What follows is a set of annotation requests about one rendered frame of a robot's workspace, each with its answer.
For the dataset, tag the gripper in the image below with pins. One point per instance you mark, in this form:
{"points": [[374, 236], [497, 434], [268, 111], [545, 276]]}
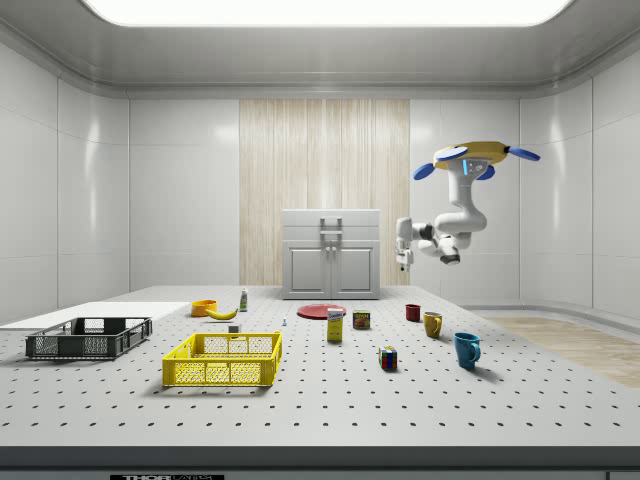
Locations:
{"points": [[404, 255]]}

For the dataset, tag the flat-sided can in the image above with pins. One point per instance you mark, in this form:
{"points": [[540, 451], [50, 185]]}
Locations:
{"points": [[361, 320]]}

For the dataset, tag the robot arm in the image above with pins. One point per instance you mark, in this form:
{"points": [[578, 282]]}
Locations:
{"points": [[462, 200]]}

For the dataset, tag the red mug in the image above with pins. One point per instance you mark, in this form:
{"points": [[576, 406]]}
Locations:
{"points": [[412, 313]]}

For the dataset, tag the yellow mug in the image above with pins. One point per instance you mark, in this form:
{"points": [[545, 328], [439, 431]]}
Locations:
{"points": [[431, 325]]}

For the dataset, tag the white cabinet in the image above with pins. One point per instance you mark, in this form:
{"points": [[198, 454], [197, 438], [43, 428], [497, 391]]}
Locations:
{"points": [[330, 270]]}

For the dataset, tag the white and yellow box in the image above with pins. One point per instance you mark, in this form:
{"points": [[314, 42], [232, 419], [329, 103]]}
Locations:
{"points": [[335, 327]]}

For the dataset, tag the puzzle cube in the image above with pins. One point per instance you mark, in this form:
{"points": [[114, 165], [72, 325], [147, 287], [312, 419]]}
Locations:
{"points": [[388, 359]]}

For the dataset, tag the red plate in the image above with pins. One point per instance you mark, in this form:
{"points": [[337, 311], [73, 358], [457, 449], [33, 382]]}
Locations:
{"points": [[315, 311]]}

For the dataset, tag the blue mug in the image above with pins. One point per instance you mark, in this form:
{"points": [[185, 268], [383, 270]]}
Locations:
{"points": [[465, 350]]}

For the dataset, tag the drone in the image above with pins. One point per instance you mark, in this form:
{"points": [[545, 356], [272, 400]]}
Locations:
{"points": [[475, 150]]}

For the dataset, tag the small white bottle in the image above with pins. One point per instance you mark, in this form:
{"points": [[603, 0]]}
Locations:
{"points": [[243, 302]]}

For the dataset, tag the banana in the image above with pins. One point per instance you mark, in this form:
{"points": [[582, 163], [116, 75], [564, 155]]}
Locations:
{"points": [[222, 315]]}

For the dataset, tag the yellow bowl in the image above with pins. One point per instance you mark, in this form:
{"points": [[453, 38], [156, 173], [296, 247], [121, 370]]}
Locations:
{"points": [[200, 307]]}

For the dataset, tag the yellow basket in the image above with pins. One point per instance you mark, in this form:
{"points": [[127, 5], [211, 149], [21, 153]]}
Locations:
{"points": [[220, 372]]}

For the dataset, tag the white board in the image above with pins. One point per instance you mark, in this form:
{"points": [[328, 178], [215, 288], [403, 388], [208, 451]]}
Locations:
{"points": [[100, 312]]}

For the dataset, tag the dark grey basket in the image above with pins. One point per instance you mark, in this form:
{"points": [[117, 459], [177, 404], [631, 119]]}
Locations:
{"points": [[75, 347]]}

